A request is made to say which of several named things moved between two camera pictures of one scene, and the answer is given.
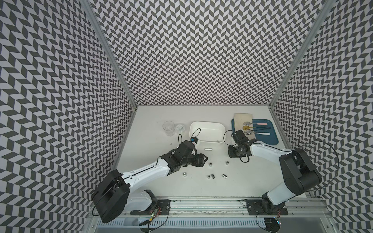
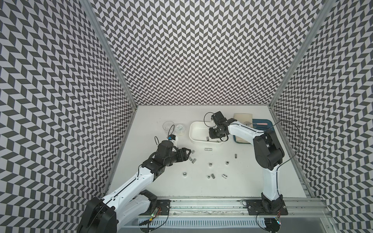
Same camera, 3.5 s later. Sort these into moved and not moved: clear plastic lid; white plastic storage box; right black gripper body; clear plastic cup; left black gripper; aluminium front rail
Moved: right black gripper body; left black gripper
Not moved: clear plastic lid; clear plastic cup; aluminium front rail; white plastic storage box
